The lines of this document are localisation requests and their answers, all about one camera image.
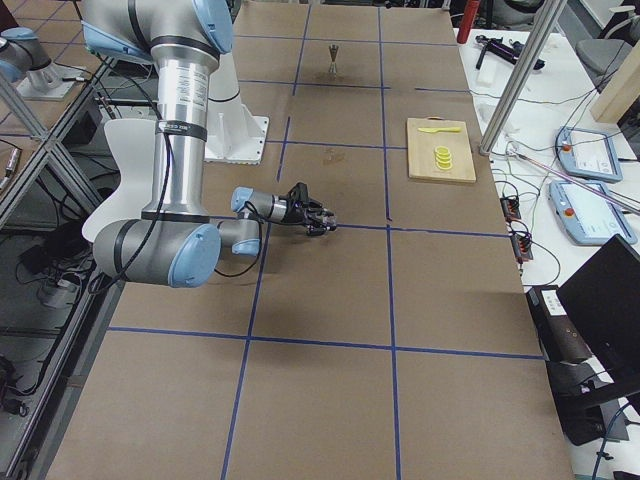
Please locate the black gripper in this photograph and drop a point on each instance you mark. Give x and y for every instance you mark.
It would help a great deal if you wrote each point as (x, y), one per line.
(296, 214)

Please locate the steel jigger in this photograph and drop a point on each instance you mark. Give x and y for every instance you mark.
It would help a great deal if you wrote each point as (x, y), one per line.
(333, 51)

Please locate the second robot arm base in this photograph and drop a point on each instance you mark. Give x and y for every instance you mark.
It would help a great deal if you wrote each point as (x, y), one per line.
(25, 61)

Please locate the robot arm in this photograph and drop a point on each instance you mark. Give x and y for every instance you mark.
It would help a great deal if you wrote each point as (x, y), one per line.
(199, 117)

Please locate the lemon slice nearest knife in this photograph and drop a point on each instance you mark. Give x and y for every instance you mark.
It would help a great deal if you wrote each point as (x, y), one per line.
(442, 150)

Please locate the yellow plastic knife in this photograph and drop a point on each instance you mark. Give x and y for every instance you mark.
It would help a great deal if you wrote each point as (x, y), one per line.
(434, 130)

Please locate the bamboo cutting board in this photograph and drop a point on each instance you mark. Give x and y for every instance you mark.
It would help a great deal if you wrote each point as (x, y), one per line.
(421, 155)

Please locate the black red power strip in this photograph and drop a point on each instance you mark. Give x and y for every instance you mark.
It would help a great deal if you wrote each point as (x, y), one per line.
(522, 246)
(511, 208)

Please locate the black rod tool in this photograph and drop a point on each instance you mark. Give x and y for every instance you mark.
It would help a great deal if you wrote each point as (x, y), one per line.
(509, 52)

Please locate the red cylinder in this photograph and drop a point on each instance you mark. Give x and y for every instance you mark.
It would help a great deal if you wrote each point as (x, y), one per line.
(468, 19)

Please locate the teach pendant far from mouse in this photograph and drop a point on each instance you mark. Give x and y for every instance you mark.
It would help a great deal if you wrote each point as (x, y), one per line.
(588, 154)

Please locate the black small box with label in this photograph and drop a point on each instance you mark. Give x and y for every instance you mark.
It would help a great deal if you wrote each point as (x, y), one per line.
(557, 333)

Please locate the teach pendant near mouse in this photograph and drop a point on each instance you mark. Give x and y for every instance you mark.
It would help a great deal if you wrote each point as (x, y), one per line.
(588, 218)

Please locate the black computer monitor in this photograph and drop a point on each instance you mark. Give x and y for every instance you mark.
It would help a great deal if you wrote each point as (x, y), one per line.
(602, 301)

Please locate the grey office chair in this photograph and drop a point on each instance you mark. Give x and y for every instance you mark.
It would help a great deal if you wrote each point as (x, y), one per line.
(604, 55)

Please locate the wooden plank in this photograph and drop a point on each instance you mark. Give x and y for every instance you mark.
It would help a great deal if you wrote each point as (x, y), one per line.
(621, 91)

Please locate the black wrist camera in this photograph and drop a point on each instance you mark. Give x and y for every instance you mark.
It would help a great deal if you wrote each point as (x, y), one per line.
(299, 193)

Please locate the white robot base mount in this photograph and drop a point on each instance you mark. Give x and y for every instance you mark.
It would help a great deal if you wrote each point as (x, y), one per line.
(235, 135)

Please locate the aluminium frame post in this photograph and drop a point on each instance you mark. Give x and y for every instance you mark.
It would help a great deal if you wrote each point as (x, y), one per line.
(543, 26)

